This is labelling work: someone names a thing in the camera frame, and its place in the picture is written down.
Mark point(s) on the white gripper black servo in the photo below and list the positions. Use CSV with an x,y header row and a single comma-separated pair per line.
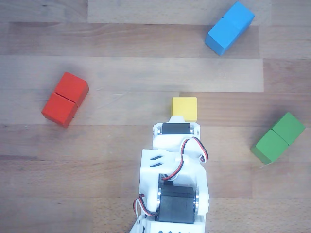
x,y
170,141

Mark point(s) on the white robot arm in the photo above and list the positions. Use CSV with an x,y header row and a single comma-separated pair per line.
x,y
150,170

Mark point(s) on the small yellow wooden cube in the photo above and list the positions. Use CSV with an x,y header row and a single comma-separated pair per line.
x,y
184,106

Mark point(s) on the green wooden block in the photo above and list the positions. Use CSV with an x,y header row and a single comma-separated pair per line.
x,y
277,139

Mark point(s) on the blue wooden block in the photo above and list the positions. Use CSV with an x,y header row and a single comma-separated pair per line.
x,y
228,29

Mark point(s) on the red wooden block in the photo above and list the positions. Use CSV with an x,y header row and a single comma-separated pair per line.
x,y
65,99

